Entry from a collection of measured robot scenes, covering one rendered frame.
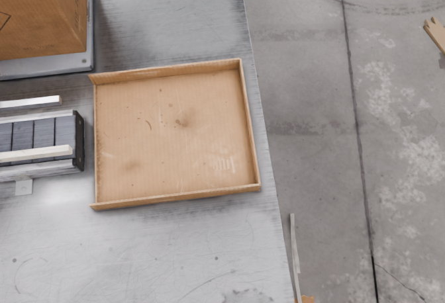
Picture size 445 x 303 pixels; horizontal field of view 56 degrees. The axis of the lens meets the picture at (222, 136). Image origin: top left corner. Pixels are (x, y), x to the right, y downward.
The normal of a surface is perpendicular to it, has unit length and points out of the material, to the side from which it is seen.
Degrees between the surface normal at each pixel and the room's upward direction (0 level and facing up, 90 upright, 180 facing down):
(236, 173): 0
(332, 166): 0
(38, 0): 90
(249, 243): 0
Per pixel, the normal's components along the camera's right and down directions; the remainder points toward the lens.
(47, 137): -0.01, -0.36
